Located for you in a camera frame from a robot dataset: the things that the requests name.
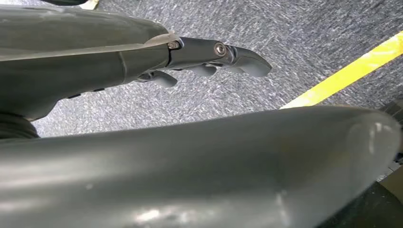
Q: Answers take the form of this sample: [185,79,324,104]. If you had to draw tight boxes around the black flat base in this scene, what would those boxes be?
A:
[316,181,403,228]

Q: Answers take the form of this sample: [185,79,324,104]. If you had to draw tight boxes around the yellow floor tape line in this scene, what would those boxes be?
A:
[279,30,403,110]

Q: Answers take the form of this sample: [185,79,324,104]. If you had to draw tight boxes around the ribbed grey left arm sleeve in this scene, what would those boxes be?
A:
[0,112,40,141]

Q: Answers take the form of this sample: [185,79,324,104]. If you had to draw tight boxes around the brown board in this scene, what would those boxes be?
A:
[378,166,403,205]

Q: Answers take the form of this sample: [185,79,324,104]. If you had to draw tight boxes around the black ribbed object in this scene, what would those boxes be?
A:
[379,100,403,125]

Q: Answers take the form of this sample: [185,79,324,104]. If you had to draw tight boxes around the cream strip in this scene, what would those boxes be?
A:
[78,0,100,10]

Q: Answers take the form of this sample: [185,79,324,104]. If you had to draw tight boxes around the dark rounded object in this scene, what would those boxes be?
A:
[40,0,89,7]

